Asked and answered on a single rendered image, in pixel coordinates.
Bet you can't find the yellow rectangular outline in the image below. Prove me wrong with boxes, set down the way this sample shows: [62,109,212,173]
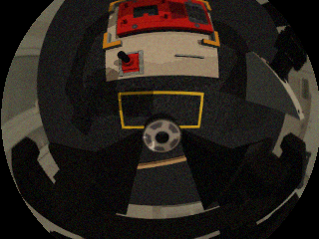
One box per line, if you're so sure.
[117,91,203,128]

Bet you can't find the tan wooden stick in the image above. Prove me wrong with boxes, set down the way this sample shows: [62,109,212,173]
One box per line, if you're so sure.
[137,155,186,168]

